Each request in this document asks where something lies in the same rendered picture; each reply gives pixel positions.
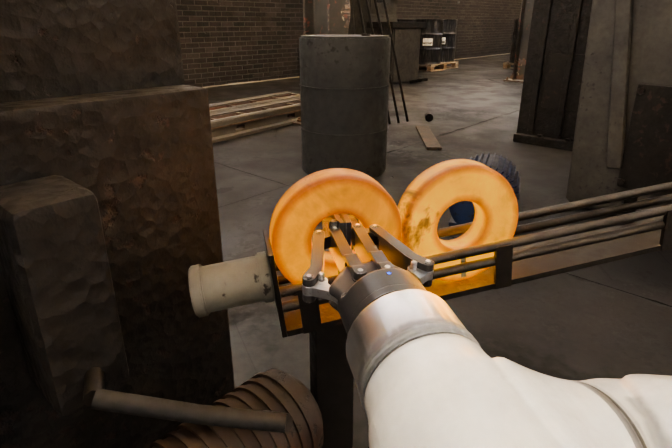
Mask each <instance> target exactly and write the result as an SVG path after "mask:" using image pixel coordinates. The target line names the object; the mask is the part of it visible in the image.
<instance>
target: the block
mask: <svg viewBox="0 0 672 448"><path fill-rule="evenodd" d="M0 267H1V271H2V274H3V278H4V282H5V285H6V289H7V293H8V296H9V300H10V304H11V307H12V311H13V315H14V318H15V322H16V326H17V329H18V333H19V337H20V340H21V344H22V348H23V351H24V355H25V359H26V362H27V366H28V370H29V373H30V377H31V378H32V380H33V381H34V382H35V384H36V385H37V386H38V388H39V389H40V391H41V392H42V393H43V395H44V396H45V397H46V399H47V400H48V402H49V403H50V404H51V406H52V407H53V408H54V410H55V411H56V412H57V413H59V414H60V415H62V416H67V415H71V414H73V413H75V412H77V411H79V410H81V409H83V408H84V407H86V405H85V404H84V402H83V382H84V377H85V373H86V372H87V371H88V370H90V369H91V368H92V367H100V368H101V369H102V370H103V371H104V388H105V389H106V390H113V391H116V390H117V389H119V388H121V387H123V386H124V385H125V384H126V383H127V382H128V381H129V369H128V364H127V358H126V353H125V347H124V342H123V337H122V331H121V326H120V320H119V315H118V309H117V304H116V299H115V293H114V288H113V282H112V277H111V271H110V266H109V261H108V255H107V250H106V244H105V239H104V233H103V228H102V223H101V217H100V212H99V206H98V201H97V198H96V196H95V195H94V194H93V192H92V191H90V190H88V189H86V188H84V187H83V186H81V185H79V184H77V183H75V182H73V181H71V180H69V179H67V178H65V177H64V176H58V175H51V176H46V177H41V178H36V179H32V180H27V181H22V182H17V183H12V184H7V185H3V186H0Z"/></svg>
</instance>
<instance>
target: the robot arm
mask: <svg viewBox="0 0 672 448"><path fill-rule="evenodd" d="M351 241H352V246H351ZM350 246H351V248H350ZM328 248H329V249H330V252H331V254H332V256H333V258H334V260H335V263H336V265H337V267H338V269H339V271H340V273H339V275H338V276H337V277H336V279H335V280H334V281H333V282H332V284H331V285H329V284H328V279H327V278H326V277H325V273H324V258H325V249H328ZM353 249H354V251H355V252H356V253H353V251H352V250H353ZM433 271H434V261H432V260H430V259H428V258H425V257H423V256H420V255H418V254H416V253H415V252H413V251H412V250H411V249H410V248H408V247H407V246H406V245H404V244H403V243H402V242H400V241H399V240H398V239H396V238H395V237H394V236H393V235H391V234H390V233H389V232H387V231H386V230H385V229H383V228H382V227H381V226H379V225H377V224H372V225H370V226H369V228H364V227H363V225H362V224H359V223H358V221H357V220H356V218H355V217H354V216H353V215H347V214H346V213H338V214H333V215H331V216H328V217H326V218H325V219H323V220H322V230H316V231H314V233H313V242H312V252H311V262H310V267H309V269H308V270H307V271H306V272H305V274H304V275H303V276H302V295H303V301H304V302H306V303H312V302H314V301H315V300H316V299H317V297H319V298H323V299H327V300H329V304H330V305H331V307H333V308H334V309H335V310H337V311H338V312H339V314H340V317H341V320H342V322H343V325H344V328H345V330H346V333H347V340H346V357H347V360H348V363H349V366H350V369H351V371H352V374H353V377H354V380H355V382H356V385H357V388H358V391H359V397H360V400H361V403H362V406H363V408H364V410H365V412H366V414H367V418H368V425H369V428H368V441H369V448H672V376H666V375H651V374H630V375H626V376H625V377H623V378H622V379H609V378H595V379H588V380H582V381H574V380H565V379H560V378H556V377H551V376H548V375H545V374H542V373H539V372H536V371H534V370H531V369H528V368H526V367H524V366H521V365H519V364H517V363H515V362H513V361H510V360H508V359H506V358H504V357H495V358H490V357H489V356H488V355H487V354H486V353H485V352H484V351H483V350H482V349H481V347H480V345H479V343H478V342H477V340H476V339H475V338H474V337H473V336H472V334H471V333H470V332H469V331H467V329H466V328H465V327H464V326H463V324H462V323H461V322H460V320H459V319H458V318H457V316H456V315H455V314H454V312H453V311H452V310H451V308H450V307H449V306H448V304H447V303H446V302H445V301H444V300H443V299H441V298H440V297H438V296H437V295H435V294H433V293H431V292H427V291H426V289H425V288H424V287H430V286H432V281H433Z"/></svg>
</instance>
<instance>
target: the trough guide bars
mask: <svg viewBox="0 0 672 448"><path fill-rule="evenodd" d="M669 190H672V182H667V183H663V184H658V185H653V186H648V187H643V188H638V189H633V190H628V191H623V192H618V193H613V194H608V195H603V196H598V197H593V198H588V199H583V200H578V201H573V202H568V203H563V204H559V205H554V206H549V207H544V208H539V209H534V210H529V211H524V212H519V213H518V221H523V220H528V219H533V218H538V217H543V216H548V215H552V214H557V213H562V212H567V211H572V210H577V209H582V208H586V207H591V206H596V205H601V204H606V203H611V202H616V201H620V200H622V202H621V204H620V205H615V206H610V207H606V208H601V209H596V210H591V211H586V212H581V213H577V214H572V215H567V216H562V217H557V218H553V219H548V220H543V221H538V222H533V223H528V224H524V225H519V226H517V227H516V231H515V234H514V235H518V234H523V233H528V232H532V231H537V230H542V229H546V228H551V227H556V226H561V225H565V224H570V223H575V222H580V221H584V220H589V219H594V218H599V217H603V216H608V215H613V214H618V213H620V215H618V216H613V217H609V218H604V219H599V220H594V221H590V222H585V223H580V224H576V225H571V226H566V227H561V228H557V229H552V230H547V231H543V232H538V233H533V234H528V235H524V236H519V237H514V238H509V239H505V240H500V241H495V242H491V243H486V244H481V245H476V246H472V247H467V248H462V249H458V250H453V251H448V252H443V253H439V254H434V255H429V256H425V258H428V259H430V260H432V261H434V265H436V264H440V263H445V262H449V261H454V260H459V259H463V258H468V257H473V256H477V255H482V254H486V253H491V252H494V256H492V257H487V258H482V259H478V260H473V261H469V262H464V263H459V264H455V265H450V266H446V267H441V268H436V269H434V271H433V279H438V278H442V277H447V276H451V275H456V274H460V273H465V272H469V271H474V270H478V269H483V268H487V267H492V266H494V283H495V289H500V288H504V287H508V286H511V283H512V262H514V261H519V260H523V259H528V258H532V257H537V256H541V255H546V254H550V253H555V252H559V251H564V250H569V249H573V248H578V247H582V246H587V245H591V244H596V243H600V242H605V241H609V240H614V239H618V238H623V237H627V236H632V235H636V234H641V233H645V232H650V231H654V230H659V229H662V230H661V236H660V242H659V244H660V245H661V246H662V247H661V250H660V251H664V250H668V249H672V204H670V205H665V206H661V207H656V208H651V209H646V210H642V211H637V212H636V210H637V209H641V208H646V207H651V206H656V205H660V204H665V203H670V202H672V194H668V195H663V196H659V197H654V198H649V199H644V200H639V201H637V198H638V197H640V196H645V195H650V194H655V193H659V192H664V191H669ZM662 215H664V218H663V219H662V220H657V221H652V222H648V223H643V224H639V225H634V226H629V227H625V228H620V229H616V230H611V231H606V232H602V233H597V234H593V235H588V236H583V237H579V238H574V239H570V240H565V241H560V242H556V243H551V244H547V245H542V246H538V247H533V248H528V249H524V250H519V251H515V252H513V248H514V247H519V246H524V245H528V244H533V243H537V242H542V241H547V240H551V239H556V238H561V237H565V236H570V235H574V234H579V233H584V232H588V231H593V230H598V229H602V228H607V227H611V226H616V225H625V224H629V223H634V222H635V221H639V220H644V219H649V218H653V217H658V216H662ZM471 224H472V222H469V223H464V224H460V225H455V226H450V227H445V228H440V229H437V234H438V237H439V238H441V237H445V236H450V235H455V234H460V233H465V232H466V231H467V230H468V229H469V228H470V226H471ZM279 289H280V295H281V298H283V297H287V296H292V295H294V296H296V295H298V299H294V300H289V301H285V302H282V307H283V313H284V312H289V311H293V310H298V309H300V314H301V321H302V327H303V332H304V334H305V333H310V332H314V331H318V330H322V325H321V318H320V310H319V305H321V304H325V303H329V300H327V299H323V298H319V297H317V299H316V300H315V301H314V302H312V303H306V302H304V301H303V295H302V283H297V284H292V285H288V286H283V287H279Z"/></svg>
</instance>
